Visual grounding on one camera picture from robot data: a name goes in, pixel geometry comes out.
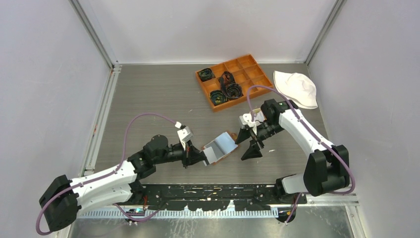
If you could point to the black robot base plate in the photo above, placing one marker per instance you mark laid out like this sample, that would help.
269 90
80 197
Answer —
217 197

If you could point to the orange wooden divider tray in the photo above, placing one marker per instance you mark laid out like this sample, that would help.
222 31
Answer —
247 73

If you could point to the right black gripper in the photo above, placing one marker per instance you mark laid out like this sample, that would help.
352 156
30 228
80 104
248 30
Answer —
253 152

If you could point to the beige oval card tray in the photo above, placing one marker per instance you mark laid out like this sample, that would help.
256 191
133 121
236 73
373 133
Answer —
258 115

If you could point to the rolled dark belt bottom-left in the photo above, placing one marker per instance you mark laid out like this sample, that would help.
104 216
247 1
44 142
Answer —
217 97

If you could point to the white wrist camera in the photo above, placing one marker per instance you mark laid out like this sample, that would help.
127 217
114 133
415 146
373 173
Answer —
184 133
245 120

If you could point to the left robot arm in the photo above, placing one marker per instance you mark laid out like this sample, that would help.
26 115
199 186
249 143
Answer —
55 216

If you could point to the aluminium frame rail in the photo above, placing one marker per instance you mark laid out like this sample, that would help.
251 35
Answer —
89 198

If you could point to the rolled dark belt top-left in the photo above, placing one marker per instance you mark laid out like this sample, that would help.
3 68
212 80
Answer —
206 74

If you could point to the brown leather card holder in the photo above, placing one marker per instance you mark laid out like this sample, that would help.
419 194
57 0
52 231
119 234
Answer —
220 147

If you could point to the rolled dark belt centre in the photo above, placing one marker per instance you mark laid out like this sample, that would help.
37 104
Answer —
229 87

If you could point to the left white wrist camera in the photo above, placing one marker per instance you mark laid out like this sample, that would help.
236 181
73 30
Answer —
184 133

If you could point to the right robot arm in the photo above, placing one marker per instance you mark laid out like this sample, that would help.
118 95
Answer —
327 167

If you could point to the white bucket hat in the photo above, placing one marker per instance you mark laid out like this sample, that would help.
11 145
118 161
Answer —
296 87

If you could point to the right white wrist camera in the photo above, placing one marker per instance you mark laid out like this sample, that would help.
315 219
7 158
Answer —
245 120

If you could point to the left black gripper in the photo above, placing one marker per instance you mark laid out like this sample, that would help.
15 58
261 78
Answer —
191 155

